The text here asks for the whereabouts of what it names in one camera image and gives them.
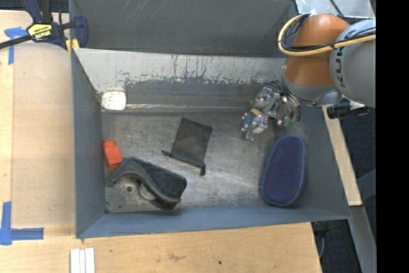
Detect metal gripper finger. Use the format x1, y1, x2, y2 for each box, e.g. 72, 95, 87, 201
245, 114, 269, 142
240, 108, 261, 133

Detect blue oval brush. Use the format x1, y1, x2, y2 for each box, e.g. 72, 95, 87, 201
259, 134, 309, 208

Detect grey metal bin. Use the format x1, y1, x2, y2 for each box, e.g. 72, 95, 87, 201
67, 0, 353, 239

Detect black cloth pouch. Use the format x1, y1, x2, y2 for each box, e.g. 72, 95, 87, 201
160, 117, 213, 176

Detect black and grey shoe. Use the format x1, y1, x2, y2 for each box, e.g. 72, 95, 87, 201
106, 156, 188, 211

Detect white rounded box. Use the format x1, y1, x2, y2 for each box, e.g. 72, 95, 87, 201
101, 90, 127, 111

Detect orange-red block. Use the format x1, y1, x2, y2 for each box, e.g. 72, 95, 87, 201
102, 139, 123, 171

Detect pale wood board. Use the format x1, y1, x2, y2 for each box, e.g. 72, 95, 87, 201
10, 41, 78, 230

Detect black cylinder on white bracket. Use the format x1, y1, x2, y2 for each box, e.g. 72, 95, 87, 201
326, 98, 369, 120

